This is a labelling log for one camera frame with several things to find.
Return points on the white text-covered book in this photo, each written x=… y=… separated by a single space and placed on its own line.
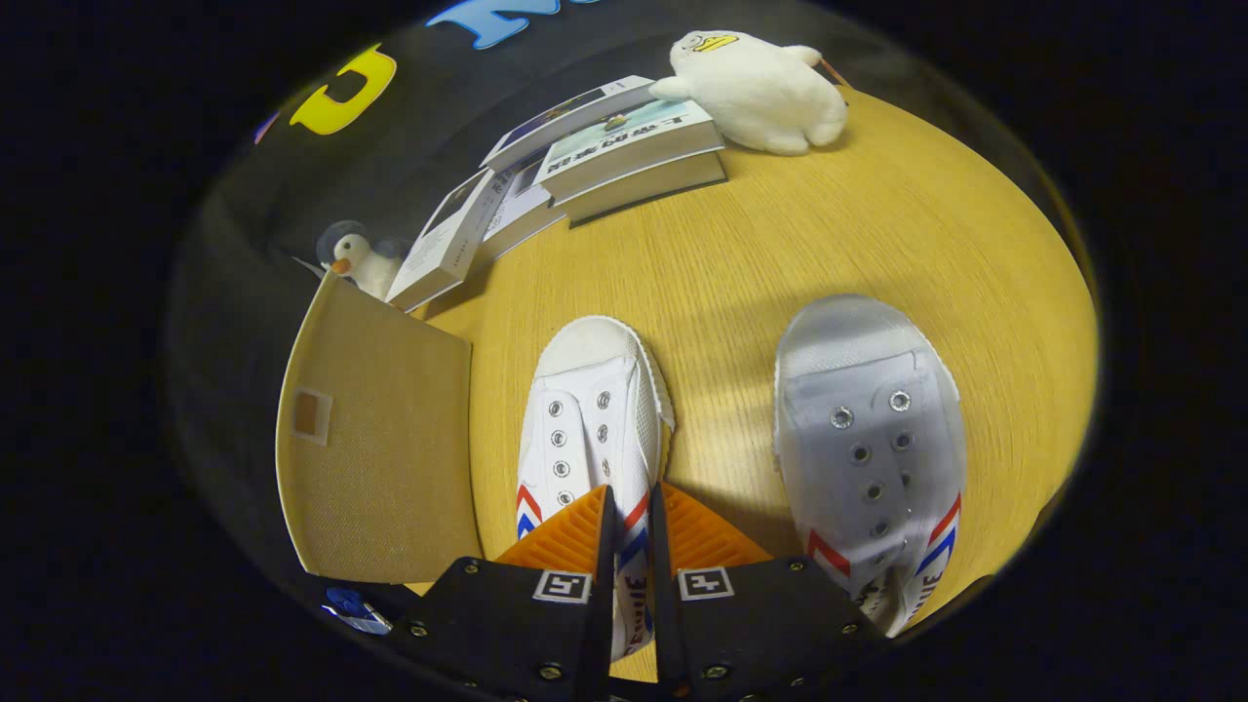
x=522 y=210

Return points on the white canvas shoe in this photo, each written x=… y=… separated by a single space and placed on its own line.
x=868 y=429
x=595 y=419

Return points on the beige fabric storage box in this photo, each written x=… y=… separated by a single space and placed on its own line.
x=380 y=468

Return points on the book with portrait cover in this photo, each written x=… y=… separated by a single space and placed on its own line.
x=444 y=244

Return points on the black backdrop cloth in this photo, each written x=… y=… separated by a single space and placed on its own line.
x=429 y=97

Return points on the white duck plush toy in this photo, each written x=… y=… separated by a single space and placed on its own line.
x=760 y=93

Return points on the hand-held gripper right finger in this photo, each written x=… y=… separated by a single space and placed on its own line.
x=760 y=624

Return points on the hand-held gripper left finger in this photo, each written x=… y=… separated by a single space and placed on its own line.
x=507 y=624

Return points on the grey penguin plush toy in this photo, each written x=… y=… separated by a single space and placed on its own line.
x=351 y=255

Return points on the dark-edged thick book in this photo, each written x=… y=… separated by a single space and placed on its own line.
x=653 y=190

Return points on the book with night photo cover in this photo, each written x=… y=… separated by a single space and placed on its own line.
x=556 y=117

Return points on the book with pale sky cover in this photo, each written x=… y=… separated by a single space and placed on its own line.
x=624 y=136

